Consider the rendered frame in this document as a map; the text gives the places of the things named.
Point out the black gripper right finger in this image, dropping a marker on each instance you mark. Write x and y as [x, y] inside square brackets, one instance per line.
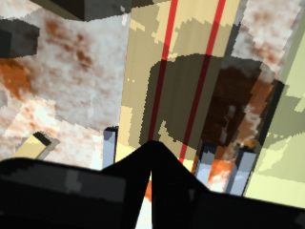
[181, 201]

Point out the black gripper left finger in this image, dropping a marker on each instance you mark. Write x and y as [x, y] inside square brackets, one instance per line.
[110, 198]

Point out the tan rectangular block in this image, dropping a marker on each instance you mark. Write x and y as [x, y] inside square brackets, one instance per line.
[35, 145]

